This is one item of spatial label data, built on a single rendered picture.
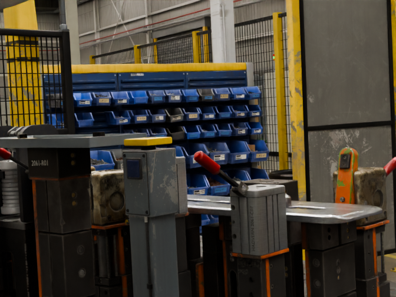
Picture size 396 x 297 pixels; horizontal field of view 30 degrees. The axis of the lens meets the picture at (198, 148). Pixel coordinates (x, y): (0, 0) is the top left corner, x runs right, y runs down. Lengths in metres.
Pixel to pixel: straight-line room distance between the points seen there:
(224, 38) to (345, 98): 2.08
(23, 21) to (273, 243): 1.89
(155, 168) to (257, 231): 0.21
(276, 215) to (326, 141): 3.55
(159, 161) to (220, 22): 5.59
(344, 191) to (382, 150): 3.65
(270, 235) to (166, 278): 0.20
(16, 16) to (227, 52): 4.01
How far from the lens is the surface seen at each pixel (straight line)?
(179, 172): 1.51
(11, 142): 1.49
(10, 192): 1.83
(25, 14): 3.01
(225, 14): 6.84
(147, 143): 1.24
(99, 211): 1.61
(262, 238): 1.31
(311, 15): 4.83
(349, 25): 5.04
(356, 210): 1.43
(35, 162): 1.48
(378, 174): 1.62
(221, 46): 6.78
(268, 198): 1.31
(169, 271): 1.29
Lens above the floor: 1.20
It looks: 3 degrees down
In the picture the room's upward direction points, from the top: 3 degrees counter-clockwise
